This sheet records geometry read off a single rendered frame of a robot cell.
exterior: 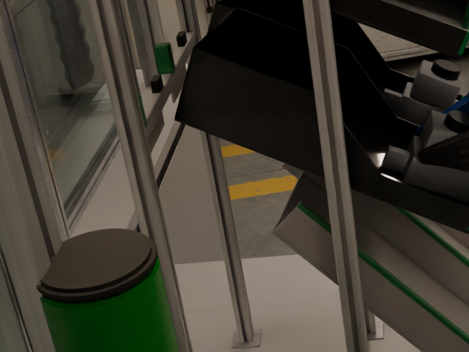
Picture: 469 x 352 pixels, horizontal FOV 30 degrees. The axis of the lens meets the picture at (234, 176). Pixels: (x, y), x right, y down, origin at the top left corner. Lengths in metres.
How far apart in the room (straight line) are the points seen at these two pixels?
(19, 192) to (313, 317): 0.97
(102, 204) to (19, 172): 1.40
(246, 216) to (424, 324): 2.63
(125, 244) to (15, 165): 0.06
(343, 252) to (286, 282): 0.58
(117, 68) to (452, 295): 0.45
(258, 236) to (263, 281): 1.92
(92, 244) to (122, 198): 1.38
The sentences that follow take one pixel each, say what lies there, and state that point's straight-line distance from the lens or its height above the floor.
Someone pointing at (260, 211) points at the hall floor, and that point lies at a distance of 3.47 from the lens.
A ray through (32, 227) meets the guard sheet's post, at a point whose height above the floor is 1.44.
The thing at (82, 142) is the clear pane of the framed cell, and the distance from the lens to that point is 1.79.
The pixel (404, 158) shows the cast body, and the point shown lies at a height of 1.23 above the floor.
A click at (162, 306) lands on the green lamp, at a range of 0.35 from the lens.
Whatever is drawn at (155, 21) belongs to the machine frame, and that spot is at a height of 1.05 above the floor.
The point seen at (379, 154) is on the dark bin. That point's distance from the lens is 0.85.
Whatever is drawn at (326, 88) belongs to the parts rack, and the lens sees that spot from 0.72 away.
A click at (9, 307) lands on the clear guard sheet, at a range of 0.35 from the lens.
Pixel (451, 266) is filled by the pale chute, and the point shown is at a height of 1.07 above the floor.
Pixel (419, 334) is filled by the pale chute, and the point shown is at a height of 1.08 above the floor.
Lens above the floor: 1.58
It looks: 24 degrees down
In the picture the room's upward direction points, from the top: 10 degrees counter-clockwise
